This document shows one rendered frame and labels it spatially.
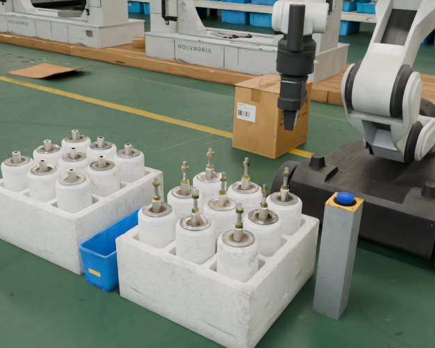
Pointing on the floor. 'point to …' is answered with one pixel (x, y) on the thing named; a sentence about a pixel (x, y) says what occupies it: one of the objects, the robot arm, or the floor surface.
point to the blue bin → (105, 253)
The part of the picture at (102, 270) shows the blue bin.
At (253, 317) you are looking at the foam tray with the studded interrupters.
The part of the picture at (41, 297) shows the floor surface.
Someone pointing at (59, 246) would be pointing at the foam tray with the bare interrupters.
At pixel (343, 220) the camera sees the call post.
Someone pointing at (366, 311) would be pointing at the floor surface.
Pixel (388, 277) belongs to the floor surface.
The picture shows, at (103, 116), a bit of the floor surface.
